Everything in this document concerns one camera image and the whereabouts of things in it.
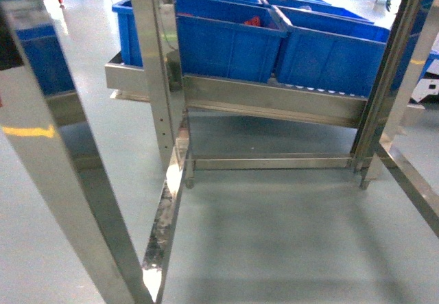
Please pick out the blue crate far left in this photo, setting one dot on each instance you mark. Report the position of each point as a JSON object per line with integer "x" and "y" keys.
{"x": 130, "y": 47}

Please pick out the blue plastic crate left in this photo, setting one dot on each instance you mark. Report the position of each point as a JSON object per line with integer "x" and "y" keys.
{"x": 228, "y": 40}

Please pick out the stainless steel rack frame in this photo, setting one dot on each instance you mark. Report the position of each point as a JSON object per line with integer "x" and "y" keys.
{"x": 226, "y": 191}

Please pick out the blue plastic crate right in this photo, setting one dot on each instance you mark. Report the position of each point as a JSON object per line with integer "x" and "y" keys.
{"x": 327, "y": 52}

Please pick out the blue plastic crate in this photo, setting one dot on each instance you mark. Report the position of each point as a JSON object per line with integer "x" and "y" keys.
{"x": 228, "y": 40}
{"x": 327, "y": 52}

